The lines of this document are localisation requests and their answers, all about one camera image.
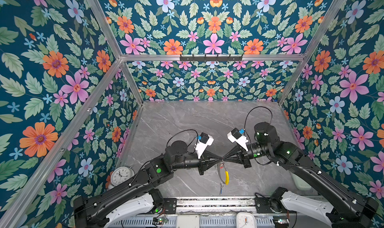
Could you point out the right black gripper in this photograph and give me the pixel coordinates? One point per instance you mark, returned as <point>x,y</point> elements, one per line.
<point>231,156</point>

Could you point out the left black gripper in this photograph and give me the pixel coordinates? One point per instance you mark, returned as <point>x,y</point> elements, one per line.
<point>209,164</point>

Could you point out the grey yellow keyring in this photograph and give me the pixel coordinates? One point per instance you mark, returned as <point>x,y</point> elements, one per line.
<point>223,174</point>

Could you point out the blue capped key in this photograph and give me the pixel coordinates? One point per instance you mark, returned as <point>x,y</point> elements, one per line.
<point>221,188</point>

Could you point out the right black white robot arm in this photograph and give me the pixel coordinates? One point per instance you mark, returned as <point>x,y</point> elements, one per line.
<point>342,208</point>

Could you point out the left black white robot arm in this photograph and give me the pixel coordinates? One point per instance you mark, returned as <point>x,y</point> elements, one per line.
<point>139,194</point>

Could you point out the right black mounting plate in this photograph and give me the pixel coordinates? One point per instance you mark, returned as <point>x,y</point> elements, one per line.
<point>263,205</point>

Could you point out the black mounting plate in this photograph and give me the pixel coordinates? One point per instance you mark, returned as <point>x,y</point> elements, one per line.
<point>169,207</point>
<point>263,205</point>

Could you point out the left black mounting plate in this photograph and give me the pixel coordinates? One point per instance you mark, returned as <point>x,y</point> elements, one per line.
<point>169,207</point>

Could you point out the white square device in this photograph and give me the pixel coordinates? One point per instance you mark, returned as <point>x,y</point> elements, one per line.
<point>188,221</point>

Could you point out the pale green sponge block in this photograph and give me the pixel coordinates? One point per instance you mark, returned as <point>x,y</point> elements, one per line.
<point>300,183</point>

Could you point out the left small circuit board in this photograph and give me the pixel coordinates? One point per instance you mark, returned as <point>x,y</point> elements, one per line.
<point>159,221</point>

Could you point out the small circuit board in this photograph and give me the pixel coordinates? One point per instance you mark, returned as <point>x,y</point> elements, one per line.
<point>159,221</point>
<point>281,222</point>

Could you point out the right small circuit board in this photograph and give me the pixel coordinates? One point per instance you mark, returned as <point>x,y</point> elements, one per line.
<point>281,222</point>

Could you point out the white alarm clock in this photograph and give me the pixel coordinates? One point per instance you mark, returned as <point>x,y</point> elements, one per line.
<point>119,176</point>

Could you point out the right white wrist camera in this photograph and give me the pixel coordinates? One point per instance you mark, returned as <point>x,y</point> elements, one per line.
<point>237,136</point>

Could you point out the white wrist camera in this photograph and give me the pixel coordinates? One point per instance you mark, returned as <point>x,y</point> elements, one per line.
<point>204,140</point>
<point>237,136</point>

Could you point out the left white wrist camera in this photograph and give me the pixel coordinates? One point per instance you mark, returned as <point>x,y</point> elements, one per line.
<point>204,140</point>

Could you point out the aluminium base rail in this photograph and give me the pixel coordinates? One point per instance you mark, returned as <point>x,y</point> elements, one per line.
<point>216,205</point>

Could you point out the black hook rail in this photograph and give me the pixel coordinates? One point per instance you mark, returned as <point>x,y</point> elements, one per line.
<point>210,58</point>

